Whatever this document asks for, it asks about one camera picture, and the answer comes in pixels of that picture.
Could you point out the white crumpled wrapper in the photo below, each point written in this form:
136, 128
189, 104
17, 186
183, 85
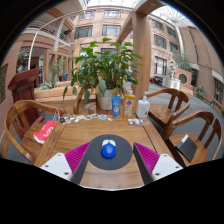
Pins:
135, 121

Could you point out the white stone statue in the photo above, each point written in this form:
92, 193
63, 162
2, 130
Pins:
173, 71

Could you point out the yellow dish soap bottle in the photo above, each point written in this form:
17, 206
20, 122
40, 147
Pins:
129, 106

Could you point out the round dark grey mouse pad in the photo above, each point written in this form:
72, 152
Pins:
123, 150

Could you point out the green potted plant white pot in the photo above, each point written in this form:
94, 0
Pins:
105, 66

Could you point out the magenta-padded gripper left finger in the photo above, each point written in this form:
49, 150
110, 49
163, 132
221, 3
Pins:
61, 165

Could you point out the wooden armchair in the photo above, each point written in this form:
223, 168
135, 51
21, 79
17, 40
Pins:
196, 116
20, 110
165, 115
78, 101

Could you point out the dark bust statue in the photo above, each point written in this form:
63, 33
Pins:
22, 63

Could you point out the white pump bottle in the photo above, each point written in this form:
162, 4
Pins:
142, 108

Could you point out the blue squeeze tube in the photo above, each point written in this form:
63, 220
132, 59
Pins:
116, 106

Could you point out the dark grey notebook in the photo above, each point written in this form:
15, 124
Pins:
187, 148

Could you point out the dark red wooden lectern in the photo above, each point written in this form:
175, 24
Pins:
25, 86

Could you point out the blue and white computer mouse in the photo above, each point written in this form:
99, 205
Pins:
108, 151

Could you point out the yellow flowering potted plant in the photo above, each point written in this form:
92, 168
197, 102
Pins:
200, 90

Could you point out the spiky green agave plant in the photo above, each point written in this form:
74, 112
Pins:
51, 82

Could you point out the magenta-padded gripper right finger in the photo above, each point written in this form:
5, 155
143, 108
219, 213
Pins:
163, 165

